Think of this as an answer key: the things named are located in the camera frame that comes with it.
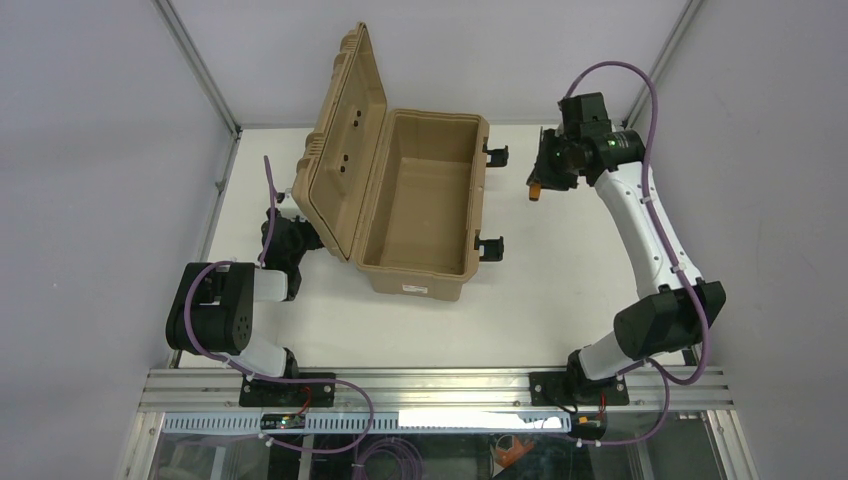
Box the orange handled screwdriver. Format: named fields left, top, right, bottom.
left=528, top=183, right=542, bottom=202

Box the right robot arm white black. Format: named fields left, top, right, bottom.
left=527, top=93, right=726, bottom=389

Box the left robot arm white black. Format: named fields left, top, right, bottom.
left=165, top=209, right=323, bottom=379

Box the tan plastic toolbox bin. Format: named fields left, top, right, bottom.
left=292, top=23, right=509, bottom=301

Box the orange object under table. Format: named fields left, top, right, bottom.
left=492, top=434, right=535, bottom=468

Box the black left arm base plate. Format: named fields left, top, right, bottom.
left=238, top=371, right=336, bottom=408

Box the white slotted cable duct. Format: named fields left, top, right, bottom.
left=162, top=409, right=571, bottom=436

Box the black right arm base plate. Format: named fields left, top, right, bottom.
left=528, top=370, right=630, bottom=407

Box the aluminium frame rail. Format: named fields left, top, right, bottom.
left=138, top=367, right=736, bottom=414

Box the coiled purple cable below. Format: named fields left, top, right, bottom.
left=351, top=435, right=425, bottom=480

